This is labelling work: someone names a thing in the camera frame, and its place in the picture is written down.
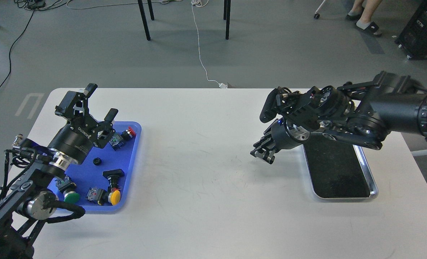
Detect yellow push button switch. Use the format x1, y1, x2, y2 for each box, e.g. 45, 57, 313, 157
97, 190, 121, 205

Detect black push button switch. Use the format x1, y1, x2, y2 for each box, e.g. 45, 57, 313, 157
102, 169, 125, 188

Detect black table leg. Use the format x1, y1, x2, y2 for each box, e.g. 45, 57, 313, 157
223, 0, 231, 40
137, 0, 155, 41

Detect silver metal tray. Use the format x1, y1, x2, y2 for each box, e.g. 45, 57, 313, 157
303, 134, 379, 201

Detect blue green switch block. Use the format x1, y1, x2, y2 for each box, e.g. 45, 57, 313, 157
108, 132, 126, 151

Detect black table leg left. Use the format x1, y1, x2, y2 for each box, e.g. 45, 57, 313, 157
137, 0, 155, 41

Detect blue plastic tray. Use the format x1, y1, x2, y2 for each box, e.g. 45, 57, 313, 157
66, 121, 142, 214

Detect green push button switch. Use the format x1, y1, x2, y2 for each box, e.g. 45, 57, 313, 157
55, 175, 80, 204

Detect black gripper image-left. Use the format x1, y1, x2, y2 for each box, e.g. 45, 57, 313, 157
48, 83, 118, 164

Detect small black gear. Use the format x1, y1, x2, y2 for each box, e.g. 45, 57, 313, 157
92, 157, 102, 166

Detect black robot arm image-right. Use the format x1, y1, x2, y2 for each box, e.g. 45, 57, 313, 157
250, 71, 427, 164

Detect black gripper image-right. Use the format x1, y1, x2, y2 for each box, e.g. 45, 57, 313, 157
250, 120, 310, 164

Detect black equipment case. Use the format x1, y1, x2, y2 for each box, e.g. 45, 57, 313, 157
395, 0, 427, 60

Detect black table leg right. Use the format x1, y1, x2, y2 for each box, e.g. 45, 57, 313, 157
223, 0, 231, 40

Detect white charging cable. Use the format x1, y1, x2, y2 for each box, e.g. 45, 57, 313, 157
191, 0, 228, 88

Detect red push button switch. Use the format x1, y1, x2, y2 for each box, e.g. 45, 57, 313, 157
120, 126, 136, 141

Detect black floor cable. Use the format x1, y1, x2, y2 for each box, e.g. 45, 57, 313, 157
0, 0, 46, 136

